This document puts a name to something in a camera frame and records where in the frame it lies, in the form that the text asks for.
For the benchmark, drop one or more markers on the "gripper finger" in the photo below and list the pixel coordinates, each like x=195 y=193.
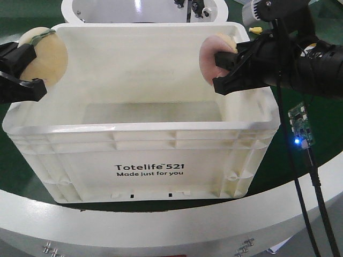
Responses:
x=15 y=58
x=15 y=90

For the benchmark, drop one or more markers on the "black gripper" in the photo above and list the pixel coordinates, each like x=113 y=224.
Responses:
x=268 y=60

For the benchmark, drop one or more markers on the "pink bun toy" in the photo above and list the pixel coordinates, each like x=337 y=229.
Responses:
x=211 y=46

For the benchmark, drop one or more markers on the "cream yellow bun toy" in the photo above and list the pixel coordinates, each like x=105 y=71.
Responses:
x=51 y=56

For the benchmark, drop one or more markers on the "white plastic Totelife tote box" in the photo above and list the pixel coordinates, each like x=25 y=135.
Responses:
x=133 y=119

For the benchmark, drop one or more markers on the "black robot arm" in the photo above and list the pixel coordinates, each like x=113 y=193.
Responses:
x=305 y=64

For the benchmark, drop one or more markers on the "small yellow cap piece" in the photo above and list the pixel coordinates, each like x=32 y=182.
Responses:
x=255 y=30

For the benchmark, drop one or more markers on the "green circuit board blue LED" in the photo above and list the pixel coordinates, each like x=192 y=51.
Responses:
x=300 y=126

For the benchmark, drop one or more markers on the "metal latch left front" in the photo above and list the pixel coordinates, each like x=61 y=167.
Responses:
x=53 y=252

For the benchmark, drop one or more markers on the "metal latch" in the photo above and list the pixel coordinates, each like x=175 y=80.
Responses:
x=244 y=248
x=53 y=252

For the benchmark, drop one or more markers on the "metal latch right front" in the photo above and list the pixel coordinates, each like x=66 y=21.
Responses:
x=244 y=248

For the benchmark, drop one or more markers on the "white round conveyor outer rim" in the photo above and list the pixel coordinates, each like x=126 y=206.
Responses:
x=216 y=230

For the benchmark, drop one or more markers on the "black bracket in hub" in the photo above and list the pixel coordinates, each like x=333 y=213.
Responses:
x=195 y=8

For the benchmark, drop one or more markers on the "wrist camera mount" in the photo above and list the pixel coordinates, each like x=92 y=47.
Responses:
x=294 y=15

